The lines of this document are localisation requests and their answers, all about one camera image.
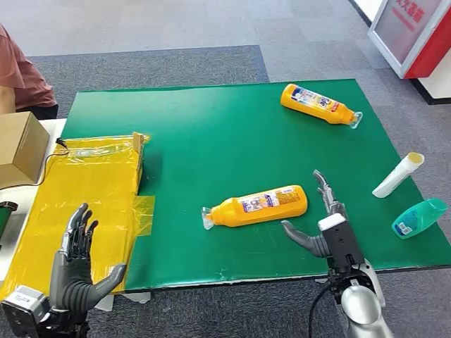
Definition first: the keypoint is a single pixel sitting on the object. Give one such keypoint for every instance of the white plinth with black base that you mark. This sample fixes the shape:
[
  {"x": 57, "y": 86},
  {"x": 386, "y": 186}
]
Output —
[{"x": 437, "y": 84}]

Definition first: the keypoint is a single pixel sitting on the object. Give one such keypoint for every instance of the red and white sign stand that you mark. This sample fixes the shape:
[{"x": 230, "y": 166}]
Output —
[{"x": 412, "y": 35}]

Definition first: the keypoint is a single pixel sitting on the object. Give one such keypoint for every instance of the orange bottle with clear cap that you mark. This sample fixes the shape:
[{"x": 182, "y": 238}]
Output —
[
  {"x": 261, "y": 206},
  {"x": 317, "y": 104}
]

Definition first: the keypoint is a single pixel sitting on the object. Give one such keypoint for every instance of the white tube with yellow cap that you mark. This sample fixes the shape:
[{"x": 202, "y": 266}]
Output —
[{"x": 396, "y": 176}]

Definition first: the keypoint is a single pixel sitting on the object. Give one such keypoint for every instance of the teal plastic bottle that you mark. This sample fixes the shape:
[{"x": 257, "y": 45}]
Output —
[{"x": 417, "y": 218}]

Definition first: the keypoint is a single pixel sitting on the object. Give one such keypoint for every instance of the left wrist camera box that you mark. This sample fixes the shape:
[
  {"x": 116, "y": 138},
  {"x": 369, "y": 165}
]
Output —
[{"x": 23, "y": 308}]

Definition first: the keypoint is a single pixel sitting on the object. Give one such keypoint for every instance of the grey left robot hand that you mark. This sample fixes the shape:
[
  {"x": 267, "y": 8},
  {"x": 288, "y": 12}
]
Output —
[{"x": 72, "y": 284}]

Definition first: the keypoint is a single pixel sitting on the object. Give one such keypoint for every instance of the green and black container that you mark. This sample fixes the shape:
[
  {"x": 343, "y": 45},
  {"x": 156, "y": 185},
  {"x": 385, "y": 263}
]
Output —
[{"x": 6, "y": 215}]

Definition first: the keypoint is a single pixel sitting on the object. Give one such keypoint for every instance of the green table mat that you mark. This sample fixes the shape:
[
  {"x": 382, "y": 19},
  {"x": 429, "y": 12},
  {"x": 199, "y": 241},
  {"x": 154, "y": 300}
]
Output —
[{"x": 229, "y": 154}]

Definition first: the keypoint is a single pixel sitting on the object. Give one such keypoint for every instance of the brown cardboard box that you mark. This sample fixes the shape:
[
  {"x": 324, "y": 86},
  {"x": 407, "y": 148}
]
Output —
[{"x": 19, "y": 147}]

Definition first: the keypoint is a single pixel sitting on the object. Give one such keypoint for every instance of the person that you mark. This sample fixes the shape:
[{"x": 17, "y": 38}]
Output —
[{"x": 21, "y": 79}]

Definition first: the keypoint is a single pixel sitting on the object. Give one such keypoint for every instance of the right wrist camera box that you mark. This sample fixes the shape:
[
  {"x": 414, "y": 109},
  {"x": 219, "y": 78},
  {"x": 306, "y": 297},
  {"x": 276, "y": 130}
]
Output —
[{"x": 341, "y": 242}]

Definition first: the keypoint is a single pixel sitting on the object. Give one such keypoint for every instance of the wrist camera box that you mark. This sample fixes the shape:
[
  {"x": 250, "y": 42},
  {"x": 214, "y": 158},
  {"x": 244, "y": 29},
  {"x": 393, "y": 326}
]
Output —
[
  {"x": 23, "y": 308},
  {"x": 341, "y": 242}
]

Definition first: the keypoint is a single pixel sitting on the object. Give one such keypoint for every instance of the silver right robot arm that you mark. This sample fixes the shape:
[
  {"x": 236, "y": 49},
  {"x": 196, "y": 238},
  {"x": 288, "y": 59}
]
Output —
[{"x": 362, "y": 312}]

